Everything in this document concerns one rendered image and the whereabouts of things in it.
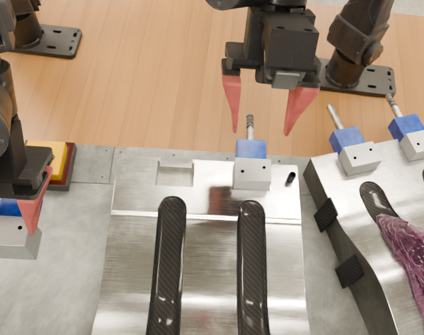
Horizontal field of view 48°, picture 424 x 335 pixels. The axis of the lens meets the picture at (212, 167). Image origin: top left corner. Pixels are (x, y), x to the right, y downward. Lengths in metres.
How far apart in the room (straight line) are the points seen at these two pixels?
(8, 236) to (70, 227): 0.18
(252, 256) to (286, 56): 0.30
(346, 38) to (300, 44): 0.38
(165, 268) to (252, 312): 0.12
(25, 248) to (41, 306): 0.15
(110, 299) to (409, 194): 0.46
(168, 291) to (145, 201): 0.12
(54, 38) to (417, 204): 0.70
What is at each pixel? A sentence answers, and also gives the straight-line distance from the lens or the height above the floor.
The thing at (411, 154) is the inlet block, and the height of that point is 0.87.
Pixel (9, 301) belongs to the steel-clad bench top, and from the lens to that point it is 0.74.
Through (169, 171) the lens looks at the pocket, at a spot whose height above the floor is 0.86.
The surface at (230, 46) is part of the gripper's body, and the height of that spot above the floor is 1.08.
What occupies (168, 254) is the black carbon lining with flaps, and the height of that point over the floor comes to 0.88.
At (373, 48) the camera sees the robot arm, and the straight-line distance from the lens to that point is 0.83.
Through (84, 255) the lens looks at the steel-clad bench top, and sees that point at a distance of 0.73.
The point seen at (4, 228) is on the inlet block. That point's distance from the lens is 0.60.
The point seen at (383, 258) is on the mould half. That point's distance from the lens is 0.68.
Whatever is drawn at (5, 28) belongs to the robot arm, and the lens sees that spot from 0.48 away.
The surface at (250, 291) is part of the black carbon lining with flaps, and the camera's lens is 0.63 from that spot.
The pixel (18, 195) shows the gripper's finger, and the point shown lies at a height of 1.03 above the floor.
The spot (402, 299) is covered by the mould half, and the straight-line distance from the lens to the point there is 0.67.
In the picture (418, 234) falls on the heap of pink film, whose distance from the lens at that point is 0.70.
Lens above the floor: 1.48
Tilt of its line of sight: 60 degrees down
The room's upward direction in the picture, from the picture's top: 7 degrees clockwise
